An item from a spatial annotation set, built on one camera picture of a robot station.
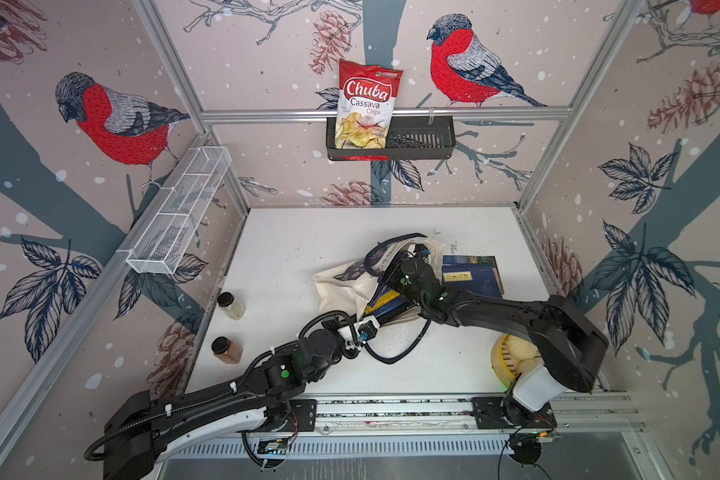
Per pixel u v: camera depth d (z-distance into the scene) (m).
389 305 0.88
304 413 0.73
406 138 1.07
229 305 0.85
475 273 0.96
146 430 0.43
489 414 0.72
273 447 0.71
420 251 0.78
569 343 0.45
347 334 0.60
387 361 0.81
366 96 0.83
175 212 0.78
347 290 0.74
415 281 0.65
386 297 0.88
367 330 0.61
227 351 0.77
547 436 0.70
